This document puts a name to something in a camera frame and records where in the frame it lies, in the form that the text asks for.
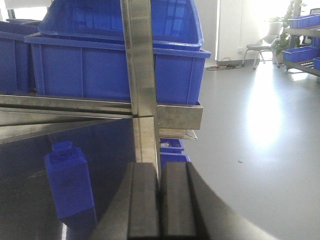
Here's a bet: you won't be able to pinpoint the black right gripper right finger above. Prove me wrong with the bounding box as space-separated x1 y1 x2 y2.
160 162 208 240

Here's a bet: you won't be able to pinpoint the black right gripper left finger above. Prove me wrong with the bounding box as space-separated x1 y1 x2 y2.
128 163 160 240

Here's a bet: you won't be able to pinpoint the blue bottle-shaped part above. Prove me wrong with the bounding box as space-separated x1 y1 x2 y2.
44 141 97 228

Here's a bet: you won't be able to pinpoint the small blue bin below shelf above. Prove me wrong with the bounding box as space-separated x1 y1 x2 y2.
160 138 185 154

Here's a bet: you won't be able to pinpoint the large blue bin right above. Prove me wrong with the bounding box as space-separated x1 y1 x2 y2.
24 33 211 105

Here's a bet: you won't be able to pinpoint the large blue bin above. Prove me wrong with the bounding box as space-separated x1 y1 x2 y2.
0 21 38 94
24 33 211 105

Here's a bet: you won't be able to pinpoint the large blue bin left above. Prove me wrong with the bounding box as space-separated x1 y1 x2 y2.
0 21 38 94

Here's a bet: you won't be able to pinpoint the tilted blue bin on top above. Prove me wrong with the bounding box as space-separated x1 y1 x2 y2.
38 0 204 51

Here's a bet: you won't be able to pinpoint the distant steel rack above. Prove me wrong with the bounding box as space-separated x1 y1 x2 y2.
283 25 320 77

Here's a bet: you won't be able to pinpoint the distant blue bin lower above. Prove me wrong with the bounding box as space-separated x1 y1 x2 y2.
282 46 320 63

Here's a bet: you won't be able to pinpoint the distant blue bin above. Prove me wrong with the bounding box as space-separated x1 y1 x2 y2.
282 46 320 63
288 13 320 29

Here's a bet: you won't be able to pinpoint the white office chair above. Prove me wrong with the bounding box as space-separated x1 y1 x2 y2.
241 21 283 71

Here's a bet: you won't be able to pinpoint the green potted plant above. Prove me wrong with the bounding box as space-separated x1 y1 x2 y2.
269 0 308 56

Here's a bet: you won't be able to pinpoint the distant blue bin upper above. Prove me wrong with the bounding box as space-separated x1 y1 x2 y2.
288 13 320 29

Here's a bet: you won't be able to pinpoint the cables on floor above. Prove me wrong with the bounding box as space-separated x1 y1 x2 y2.
204 57 245 71

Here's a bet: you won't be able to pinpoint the stainless steel shelf frame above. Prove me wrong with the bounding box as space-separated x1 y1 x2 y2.
0 0 203 169

